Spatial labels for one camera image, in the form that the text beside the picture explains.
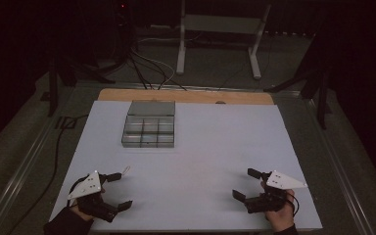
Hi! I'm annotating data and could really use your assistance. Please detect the wooden table board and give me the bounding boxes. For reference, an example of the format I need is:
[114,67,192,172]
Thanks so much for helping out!
[97,88,275,106]

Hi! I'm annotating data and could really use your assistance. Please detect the white metal stand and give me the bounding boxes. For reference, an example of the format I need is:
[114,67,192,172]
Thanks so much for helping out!
[175,0,272,80]

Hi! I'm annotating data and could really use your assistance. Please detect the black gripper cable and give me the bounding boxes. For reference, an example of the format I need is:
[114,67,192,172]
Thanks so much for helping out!
[286,191,301,217]
[66,177,85,208]

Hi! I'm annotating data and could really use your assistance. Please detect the black floor cable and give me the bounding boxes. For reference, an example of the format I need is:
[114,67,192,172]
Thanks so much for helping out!
[8,114,90,235]

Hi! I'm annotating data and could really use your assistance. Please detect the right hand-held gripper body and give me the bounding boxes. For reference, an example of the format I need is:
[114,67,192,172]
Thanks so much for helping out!
[244,169,308,214]

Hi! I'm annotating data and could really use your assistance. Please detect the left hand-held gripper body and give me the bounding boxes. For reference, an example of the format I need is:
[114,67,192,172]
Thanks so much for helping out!
[67,170,120,223]

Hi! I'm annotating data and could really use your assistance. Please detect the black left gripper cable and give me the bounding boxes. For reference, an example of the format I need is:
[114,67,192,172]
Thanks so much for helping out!
[66,177,85,208]

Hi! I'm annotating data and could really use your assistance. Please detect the person's right hand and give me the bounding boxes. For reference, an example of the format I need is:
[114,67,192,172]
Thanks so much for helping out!
[263,189,297,233]

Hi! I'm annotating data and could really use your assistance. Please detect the dark device with red light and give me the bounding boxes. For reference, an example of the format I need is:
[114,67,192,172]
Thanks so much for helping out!
[112,0,135,28]

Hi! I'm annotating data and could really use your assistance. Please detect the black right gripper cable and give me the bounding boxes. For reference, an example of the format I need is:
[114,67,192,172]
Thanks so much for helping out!
[286,191,301,217]

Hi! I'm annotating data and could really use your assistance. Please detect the bundle of black cables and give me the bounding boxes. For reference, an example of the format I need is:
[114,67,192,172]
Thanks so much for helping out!
[127,48,188,92]

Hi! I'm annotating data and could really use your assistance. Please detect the metal floor rail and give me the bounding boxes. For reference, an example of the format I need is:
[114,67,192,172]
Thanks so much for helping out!
[0,87,79,235]
[302,96,376,235]

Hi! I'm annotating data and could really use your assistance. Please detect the clear plastic compartment box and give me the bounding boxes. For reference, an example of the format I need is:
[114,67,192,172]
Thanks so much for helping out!
[120,100,176,149]

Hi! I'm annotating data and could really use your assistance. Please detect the white table cover sheet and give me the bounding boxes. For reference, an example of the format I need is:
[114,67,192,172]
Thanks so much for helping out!
[49,100,323,232]

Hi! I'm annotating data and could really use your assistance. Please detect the white cable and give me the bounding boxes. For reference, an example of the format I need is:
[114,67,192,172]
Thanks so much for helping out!
[130,36,176,90]

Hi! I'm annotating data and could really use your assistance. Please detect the person's left hand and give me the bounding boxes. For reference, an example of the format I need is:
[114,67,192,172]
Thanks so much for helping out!
[70,203,95,223]

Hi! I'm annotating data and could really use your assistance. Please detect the black stand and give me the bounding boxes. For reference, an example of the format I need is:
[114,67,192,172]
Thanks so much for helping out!
[263,62,334,131]
[40,53,117,118]

